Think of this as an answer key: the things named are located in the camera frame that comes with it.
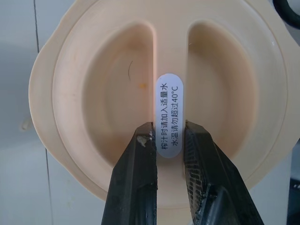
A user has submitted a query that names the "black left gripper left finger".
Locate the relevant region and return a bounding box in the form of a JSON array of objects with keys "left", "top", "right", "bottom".
[{"left": 106, "top": 121, "right": 158, "bottom": 225}]

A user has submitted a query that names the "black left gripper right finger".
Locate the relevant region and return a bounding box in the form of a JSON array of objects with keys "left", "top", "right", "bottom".
[{"left": 182, "top": 120, "right": 265, "bottom": 225}]

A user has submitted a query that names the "yellow blender lid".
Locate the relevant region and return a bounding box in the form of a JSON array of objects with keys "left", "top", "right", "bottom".
[{"left": 29, "top": 0, "right": 297, "bottom": 204}]

